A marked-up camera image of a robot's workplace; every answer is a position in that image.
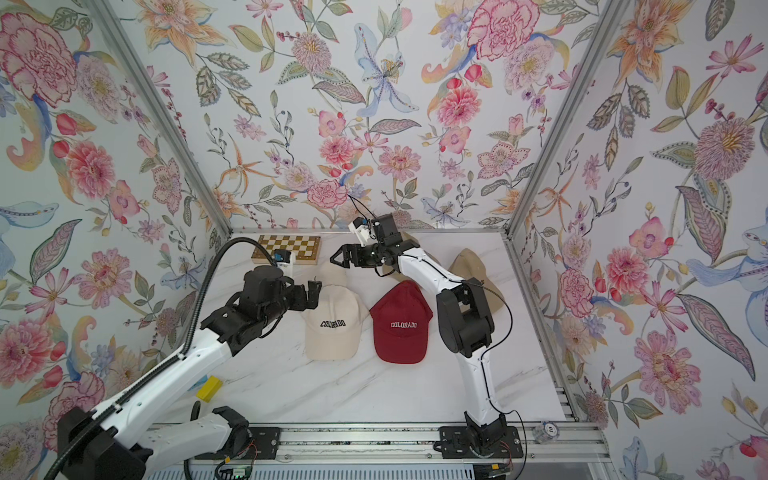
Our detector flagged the cream Colorado cap front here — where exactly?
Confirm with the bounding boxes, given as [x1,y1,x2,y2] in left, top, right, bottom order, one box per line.
[302,285,369,361]

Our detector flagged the tan cap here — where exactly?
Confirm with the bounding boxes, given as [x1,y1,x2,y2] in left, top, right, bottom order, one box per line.
[449,248,505,314]
[383,232,443,290]

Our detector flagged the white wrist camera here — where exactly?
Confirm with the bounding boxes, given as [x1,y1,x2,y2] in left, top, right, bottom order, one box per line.
[348,216,376,246]
[272,248,294,277]

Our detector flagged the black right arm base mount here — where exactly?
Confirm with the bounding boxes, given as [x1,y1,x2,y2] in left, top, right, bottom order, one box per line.
[432,412,524,460]

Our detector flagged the red Colorado cap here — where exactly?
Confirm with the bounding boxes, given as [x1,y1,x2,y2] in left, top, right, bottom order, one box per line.
[370,280,433,365]

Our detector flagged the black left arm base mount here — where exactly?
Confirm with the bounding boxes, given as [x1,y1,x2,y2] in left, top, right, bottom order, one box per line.
[194,406,282,461]

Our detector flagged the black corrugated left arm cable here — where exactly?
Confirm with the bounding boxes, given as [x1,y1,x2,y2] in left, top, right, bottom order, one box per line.
[41,236,280,480]

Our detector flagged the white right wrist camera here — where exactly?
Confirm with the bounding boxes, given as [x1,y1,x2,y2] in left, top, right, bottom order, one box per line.
[348,216,376,246]

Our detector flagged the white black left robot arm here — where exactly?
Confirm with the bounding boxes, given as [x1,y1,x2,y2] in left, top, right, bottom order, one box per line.
[46,266,322,479]

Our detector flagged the wooden chessboard box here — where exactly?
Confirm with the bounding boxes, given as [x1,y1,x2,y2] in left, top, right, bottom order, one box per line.
[258,235,321,265]

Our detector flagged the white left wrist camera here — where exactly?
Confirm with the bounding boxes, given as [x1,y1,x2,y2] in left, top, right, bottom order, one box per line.
[272,248,294,277]

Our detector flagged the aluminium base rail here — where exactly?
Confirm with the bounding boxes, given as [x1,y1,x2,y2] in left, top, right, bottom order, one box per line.
[128,422,610,466]

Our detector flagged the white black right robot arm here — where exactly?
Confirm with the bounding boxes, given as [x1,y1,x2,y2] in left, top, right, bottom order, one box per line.
[330,214,507,455]

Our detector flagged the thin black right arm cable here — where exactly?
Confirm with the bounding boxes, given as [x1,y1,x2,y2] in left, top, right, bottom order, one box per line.
[346,194,529,480]

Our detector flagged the yellow block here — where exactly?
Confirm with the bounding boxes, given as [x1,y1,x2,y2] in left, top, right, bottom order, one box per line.
[196,376,223,403]

